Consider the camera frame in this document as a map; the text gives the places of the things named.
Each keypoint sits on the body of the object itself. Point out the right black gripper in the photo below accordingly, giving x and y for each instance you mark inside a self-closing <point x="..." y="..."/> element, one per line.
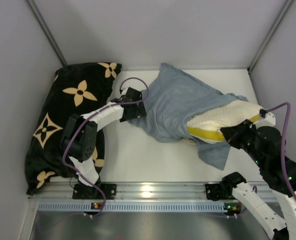
<point x="234" y="133"/>

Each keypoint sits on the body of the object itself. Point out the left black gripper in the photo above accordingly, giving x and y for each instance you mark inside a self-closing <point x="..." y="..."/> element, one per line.
<point x="137" y="107"/>

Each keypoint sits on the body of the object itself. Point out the white pillow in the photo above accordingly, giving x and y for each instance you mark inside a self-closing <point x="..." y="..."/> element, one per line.
<point x="206" y="126"/>

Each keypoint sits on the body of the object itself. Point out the blue pillow cover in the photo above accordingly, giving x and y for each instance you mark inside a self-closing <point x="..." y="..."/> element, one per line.
<point x="173" y="99"/>

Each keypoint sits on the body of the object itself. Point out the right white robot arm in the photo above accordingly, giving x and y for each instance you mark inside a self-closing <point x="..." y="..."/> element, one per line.
<point x="265" y="147"/>

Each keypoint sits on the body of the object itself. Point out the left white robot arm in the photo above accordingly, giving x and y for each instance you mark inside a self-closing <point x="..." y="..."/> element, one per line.
<point x="80" y="133"/>

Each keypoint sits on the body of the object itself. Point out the black floral pillow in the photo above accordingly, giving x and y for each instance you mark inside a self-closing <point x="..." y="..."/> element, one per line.
<point x="77" y="89"/>

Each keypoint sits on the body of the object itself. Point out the right corner aluminium profile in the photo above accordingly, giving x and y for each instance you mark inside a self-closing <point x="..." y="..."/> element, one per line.
<point x="272" y="30"/>

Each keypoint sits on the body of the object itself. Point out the corner aluminium profile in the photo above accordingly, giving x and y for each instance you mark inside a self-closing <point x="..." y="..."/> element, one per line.
<point x="46" y="30"/>
<point x="272" y="30"/>

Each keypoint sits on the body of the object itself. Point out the left corner aluminium profile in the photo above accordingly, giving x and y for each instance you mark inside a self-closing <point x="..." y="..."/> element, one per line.
<point x="46" y="30"/>

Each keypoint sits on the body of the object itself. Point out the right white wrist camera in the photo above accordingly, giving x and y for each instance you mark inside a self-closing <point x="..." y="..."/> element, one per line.
<point x="266" y="118"/>

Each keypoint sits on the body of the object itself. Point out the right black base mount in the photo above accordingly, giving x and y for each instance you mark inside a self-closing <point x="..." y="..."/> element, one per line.
<point x="214" y="191"/>

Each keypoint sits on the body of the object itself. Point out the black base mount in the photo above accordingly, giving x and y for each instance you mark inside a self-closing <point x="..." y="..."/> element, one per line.
<point x="214" y="191"/>
<point x="84" y="192"/>

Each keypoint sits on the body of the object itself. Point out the aluminium mounting rail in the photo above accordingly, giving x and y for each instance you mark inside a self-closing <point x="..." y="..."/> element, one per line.
<point x="131" y="191"/>

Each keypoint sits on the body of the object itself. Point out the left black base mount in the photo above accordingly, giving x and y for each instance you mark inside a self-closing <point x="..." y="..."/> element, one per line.
<point x="84" y="192"/>

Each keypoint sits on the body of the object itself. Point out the grey slotted cable duct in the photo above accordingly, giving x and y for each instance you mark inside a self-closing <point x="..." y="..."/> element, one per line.
<point x="142" y="207"/>

